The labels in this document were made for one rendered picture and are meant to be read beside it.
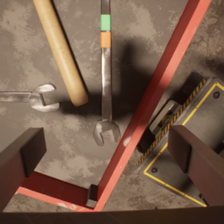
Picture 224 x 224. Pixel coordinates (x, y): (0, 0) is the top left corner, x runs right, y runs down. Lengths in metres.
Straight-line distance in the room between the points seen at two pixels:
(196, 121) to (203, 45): 0.56
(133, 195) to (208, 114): 0.96
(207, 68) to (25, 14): 1.22
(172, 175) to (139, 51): 0.96
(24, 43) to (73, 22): 0.08
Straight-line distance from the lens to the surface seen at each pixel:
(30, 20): 0.27
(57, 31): 0.23
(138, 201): 1.68
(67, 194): 0.31
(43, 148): 0.17
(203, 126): 1.04
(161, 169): 1.08
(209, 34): 1.35
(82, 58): 0.25
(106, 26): 0.24
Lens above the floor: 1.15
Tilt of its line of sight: 73 degrees down
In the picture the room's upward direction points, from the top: 175 degrees clockwise
